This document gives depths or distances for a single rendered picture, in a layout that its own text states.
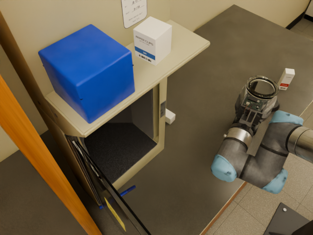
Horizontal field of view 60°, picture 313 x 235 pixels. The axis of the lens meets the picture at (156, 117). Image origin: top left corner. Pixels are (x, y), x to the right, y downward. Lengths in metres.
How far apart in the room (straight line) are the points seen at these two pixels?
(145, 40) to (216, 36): 1.10
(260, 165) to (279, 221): 1.31
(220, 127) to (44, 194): 0.71
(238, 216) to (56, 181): 1.63
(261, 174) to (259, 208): 1.30
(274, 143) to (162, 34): 0.44
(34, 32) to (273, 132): 0.60
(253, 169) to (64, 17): 0.59
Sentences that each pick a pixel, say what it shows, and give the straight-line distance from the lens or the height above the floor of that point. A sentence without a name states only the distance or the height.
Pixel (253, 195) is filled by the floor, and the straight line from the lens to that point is 2.10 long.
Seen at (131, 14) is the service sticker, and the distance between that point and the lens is 0.54.
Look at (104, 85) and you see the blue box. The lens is 0.41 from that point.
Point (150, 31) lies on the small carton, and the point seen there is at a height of 1.57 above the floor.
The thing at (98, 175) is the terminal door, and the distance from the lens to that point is 0.53.
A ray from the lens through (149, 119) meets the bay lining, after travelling 0.91.
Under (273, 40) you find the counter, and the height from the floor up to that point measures 0.94.
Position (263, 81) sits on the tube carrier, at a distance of 1.04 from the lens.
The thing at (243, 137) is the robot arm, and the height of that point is 1.19.
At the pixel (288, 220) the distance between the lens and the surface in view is 2.11.
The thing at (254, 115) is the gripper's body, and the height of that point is 1.22.
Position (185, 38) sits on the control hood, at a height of 1.51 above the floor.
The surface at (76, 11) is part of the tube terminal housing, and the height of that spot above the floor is 1.62.
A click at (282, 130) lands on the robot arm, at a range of 0.77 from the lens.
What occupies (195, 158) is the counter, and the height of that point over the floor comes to 0.94.
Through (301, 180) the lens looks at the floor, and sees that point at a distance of 2.29.
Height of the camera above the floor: 1.86
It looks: 53 degrees down
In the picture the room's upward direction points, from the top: straight up
